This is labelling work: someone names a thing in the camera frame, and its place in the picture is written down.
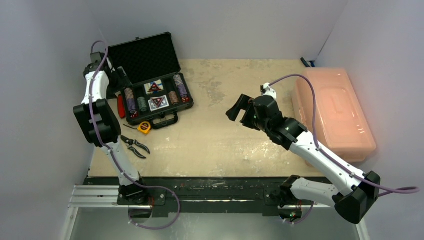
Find card deck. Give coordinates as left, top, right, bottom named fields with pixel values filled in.
left=143, top=79, right=164, bottom=95
left=147, top=95, right=170, bottom=112

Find black pliers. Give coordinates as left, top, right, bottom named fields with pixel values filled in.
left=120, top=135, right=151, bottom=159

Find black poker set case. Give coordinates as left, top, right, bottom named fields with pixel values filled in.
left=108, top=32, right=194, bottom=130

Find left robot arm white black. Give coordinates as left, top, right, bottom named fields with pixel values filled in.
left=73, top=61, right=149, bottom=205

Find grey poker chip stack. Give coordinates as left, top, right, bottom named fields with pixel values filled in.
left=137, top=97, right=148, bottom=113

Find yellow tape measure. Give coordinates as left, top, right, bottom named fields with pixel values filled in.
left=123, top=121, right=152, bottom=135

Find card deck lower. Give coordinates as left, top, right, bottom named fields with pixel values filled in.
left=147, top=95, right=170, bottom=112

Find blue clamp at wall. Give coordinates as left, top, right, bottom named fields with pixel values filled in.
left=300, top=57, right=315, bottom=68

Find pink translucent plastic storage box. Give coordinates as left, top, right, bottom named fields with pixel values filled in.
left=292, top=67, right=376, bottom=163

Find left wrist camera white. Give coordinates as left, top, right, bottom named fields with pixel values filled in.
left=90, top=52, right=104, bottom=65

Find pink chip stack in case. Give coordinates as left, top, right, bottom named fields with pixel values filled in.
left=124, top=87, right=137, bottom=114

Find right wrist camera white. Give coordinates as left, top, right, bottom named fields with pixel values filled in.
left=260, top=82, right=277, bottom=100

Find red black handled tool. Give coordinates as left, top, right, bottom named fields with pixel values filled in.
left=117, top=94, right=126, bottom=119

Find card deck upper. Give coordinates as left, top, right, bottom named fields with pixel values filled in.
left=143, top=79, right=164, bottom=95

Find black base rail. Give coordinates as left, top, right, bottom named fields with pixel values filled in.
left=82, top=176, right=335, bottom=220

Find blue orange chip stack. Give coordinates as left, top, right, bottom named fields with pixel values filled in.
left=173, top=74, right=183, bottom=86

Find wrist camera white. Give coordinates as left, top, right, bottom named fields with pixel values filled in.
left=90, top=52, right=104, bottom=65
left=260, top=82, right=277, bottom=100

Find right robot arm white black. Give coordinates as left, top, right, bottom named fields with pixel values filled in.
left=225, top=94, right=381, bottom=224

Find brown poker chip stack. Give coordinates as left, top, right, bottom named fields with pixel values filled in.
left=168, top=91, right=180, bottom=105

